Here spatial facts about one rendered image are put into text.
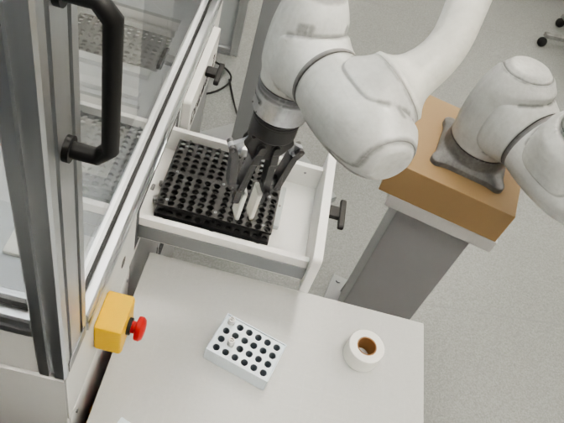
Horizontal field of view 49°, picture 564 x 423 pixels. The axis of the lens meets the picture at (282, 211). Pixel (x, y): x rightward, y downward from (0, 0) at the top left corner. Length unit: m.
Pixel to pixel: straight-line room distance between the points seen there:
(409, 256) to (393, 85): 0.99
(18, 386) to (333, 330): 0.58
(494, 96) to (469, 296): 1.21
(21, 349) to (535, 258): 2.22
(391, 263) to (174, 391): 0.83
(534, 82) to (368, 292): 0.81
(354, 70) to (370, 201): 1.80
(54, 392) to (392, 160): 0.58
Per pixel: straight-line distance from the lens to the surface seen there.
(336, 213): 1.22
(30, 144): 0.55
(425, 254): 1.70
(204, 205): 1.17
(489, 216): 1.51
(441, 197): 1.49
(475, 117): 1.44
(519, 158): 1.38
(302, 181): 1.34
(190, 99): 1.33
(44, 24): 0.49
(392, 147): 0.74
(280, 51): 0.85
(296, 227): 1.27
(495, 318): 2.47
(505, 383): 2.35
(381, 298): 1.88
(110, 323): 1.01
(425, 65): 0.81
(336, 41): 0.84
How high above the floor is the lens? 1.80
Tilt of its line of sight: 49 degrees down
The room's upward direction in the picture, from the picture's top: 20 degrees clockwise
